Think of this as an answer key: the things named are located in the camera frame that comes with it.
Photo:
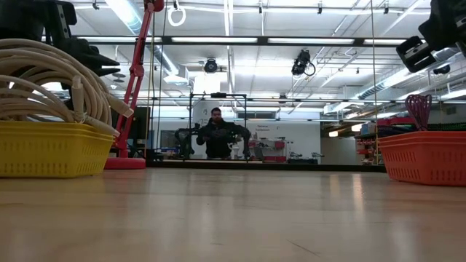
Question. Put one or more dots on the red background boxes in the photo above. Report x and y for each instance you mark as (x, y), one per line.
(278, 145)

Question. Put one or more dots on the yellow plastic basket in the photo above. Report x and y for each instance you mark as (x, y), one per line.
(54, 153)

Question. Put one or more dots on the black monitor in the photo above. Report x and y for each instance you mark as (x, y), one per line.
(142, 123)

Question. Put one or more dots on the black background robot arm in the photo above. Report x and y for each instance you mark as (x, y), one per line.
(183, 142)
(247, 142)

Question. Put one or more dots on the red storage bins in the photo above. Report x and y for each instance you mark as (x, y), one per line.
(393, 121)

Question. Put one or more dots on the black background stand frame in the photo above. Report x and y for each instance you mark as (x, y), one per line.
(218, 95)

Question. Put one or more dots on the orange plastic basket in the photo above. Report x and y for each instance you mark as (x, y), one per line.
(426, 160)

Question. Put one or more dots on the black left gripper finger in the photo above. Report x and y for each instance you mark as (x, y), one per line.
(107, 71)
(98, 61)

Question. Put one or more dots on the person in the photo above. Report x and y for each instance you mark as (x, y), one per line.
(217, 138)

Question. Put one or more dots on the black overhead light beam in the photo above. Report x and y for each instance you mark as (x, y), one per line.
(262, 40)

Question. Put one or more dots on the black ceiling camera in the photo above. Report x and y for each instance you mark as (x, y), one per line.
(210, 66)
(301, 62)

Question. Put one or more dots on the red desk lamp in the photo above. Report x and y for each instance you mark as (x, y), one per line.
(125, 163)

